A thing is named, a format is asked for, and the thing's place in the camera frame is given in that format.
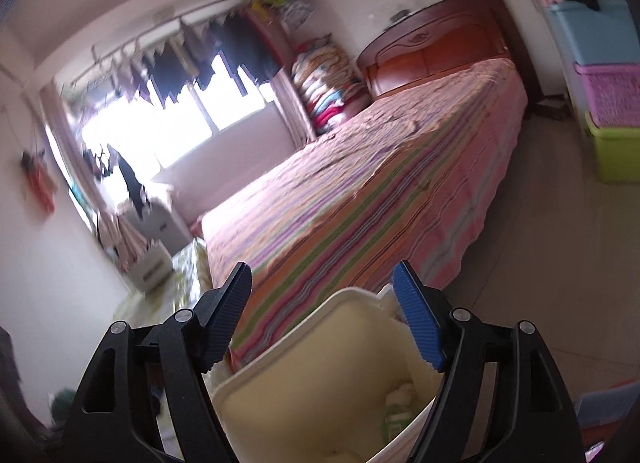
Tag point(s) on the striped pink bedspread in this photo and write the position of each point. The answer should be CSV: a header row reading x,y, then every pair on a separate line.
x,y
411,178

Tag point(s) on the hanging dark clothes row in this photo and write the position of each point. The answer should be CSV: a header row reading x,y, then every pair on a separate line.
x,y
188,59

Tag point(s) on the white plastic basket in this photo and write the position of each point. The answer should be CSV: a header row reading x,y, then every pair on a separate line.
x,y
152,268

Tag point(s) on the red hanging wall ornament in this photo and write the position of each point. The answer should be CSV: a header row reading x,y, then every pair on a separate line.
x,y
41,183

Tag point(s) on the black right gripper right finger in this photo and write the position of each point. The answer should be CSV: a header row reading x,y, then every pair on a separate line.
x,y
502,397

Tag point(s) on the green yellow checkered tablecloth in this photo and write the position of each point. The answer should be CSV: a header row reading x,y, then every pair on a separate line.
x,y
188,280

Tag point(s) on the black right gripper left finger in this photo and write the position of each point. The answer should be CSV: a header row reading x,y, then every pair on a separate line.
x,y
112,419

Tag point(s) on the stack of folded blankets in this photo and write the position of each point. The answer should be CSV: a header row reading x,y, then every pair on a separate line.
x,y
328,85

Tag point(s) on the green storage box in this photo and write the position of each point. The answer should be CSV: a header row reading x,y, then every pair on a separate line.
x,y
617,152

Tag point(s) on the cream plastic trash bin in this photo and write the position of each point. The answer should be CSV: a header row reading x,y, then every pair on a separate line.
x,y
348,384

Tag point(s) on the white drawer cabinet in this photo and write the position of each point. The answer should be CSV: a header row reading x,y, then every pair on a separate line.
x,y
160,223

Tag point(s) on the purple storage basket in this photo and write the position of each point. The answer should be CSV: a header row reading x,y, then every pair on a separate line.
x,y
612,92

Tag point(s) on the green fuzzy plush ball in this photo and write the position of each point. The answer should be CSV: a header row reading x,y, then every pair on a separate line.
x,y
61,405

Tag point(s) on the red wooden headboard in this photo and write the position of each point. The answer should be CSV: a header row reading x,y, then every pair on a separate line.
x,y
442,39

